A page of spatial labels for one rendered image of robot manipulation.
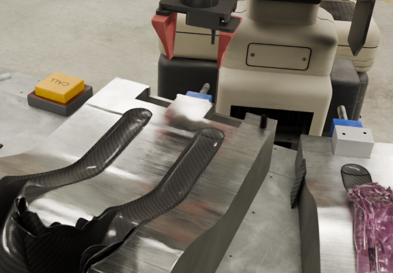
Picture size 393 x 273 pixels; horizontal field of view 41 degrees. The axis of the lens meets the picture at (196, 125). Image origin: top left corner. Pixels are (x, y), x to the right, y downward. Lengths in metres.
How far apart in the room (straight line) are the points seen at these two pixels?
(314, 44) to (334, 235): 0.53
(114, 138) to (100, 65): 2.13
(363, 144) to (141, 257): 0.39
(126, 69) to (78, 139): 2.08
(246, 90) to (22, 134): 0.42
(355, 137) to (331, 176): 0.07
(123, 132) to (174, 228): 0.23
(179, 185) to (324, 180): 0.20
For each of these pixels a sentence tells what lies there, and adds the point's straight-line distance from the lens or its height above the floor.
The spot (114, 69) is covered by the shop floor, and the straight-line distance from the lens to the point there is 2.79.
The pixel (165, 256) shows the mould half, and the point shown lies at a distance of 0.48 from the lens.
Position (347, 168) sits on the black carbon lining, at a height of 0.85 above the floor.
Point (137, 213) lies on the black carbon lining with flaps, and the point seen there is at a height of 0.91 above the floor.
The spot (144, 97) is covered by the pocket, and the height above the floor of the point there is 0.88.
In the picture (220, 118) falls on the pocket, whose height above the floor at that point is 0.87.
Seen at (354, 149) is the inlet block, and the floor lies 0.87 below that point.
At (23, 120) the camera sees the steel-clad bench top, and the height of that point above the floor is 0.80.
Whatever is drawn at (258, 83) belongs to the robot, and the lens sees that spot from 1.04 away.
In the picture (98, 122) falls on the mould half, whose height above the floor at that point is 0.89.
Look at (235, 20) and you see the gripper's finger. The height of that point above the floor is 1.00.
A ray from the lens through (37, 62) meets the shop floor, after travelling 2.89.
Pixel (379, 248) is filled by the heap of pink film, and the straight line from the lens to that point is 0.56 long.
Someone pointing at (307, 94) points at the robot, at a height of 0.79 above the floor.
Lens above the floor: 1.29
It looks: 33 degrees down
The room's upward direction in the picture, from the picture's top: 4 degrees clockwise
